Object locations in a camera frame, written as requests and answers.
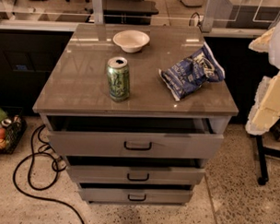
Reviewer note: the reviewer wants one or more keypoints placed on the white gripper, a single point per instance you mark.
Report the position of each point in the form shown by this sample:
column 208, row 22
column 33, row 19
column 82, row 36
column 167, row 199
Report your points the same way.
column 265, row 110

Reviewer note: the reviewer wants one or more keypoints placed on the green soda can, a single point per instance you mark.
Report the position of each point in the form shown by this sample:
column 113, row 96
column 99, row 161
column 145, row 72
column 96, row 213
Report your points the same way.
column 118, row 78

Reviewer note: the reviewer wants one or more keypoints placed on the white paper bowl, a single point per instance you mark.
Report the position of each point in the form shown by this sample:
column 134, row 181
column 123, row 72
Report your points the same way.
column 131, row 41

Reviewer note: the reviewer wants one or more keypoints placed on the blue chip bag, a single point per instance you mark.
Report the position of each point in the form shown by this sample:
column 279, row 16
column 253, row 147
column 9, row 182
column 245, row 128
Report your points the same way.
column 189, row 74

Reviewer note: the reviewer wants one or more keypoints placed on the grey drawer cabinet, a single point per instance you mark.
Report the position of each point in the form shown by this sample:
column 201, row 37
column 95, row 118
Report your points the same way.
column 76, row 96

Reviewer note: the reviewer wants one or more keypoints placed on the top grey drawer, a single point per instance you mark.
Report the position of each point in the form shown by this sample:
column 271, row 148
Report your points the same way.
column 142, row 145

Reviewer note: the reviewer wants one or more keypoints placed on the grey drawer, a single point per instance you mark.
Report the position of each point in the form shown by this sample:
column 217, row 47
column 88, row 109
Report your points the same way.
column 85, row 169
column 142, row 145
column 135, row 193

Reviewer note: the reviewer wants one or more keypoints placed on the middle grey drawer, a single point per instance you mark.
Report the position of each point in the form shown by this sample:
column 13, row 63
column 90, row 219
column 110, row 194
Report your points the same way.
column 85, row 169

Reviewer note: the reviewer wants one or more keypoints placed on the bottom grey drawer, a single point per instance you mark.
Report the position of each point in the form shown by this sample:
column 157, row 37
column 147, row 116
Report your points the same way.
column 135, row 193

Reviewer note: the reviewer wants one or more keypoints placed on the orange fruit in basket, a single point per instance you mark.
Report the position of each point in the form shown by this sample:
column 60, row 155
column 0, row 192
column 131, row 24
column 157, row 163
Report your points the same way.
column 2, row 132

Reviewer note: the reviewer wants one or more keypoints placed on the black wire fruit basket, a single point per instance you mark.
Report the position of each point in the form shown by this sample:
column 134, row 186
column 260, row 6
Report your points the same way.
column 15, row 128

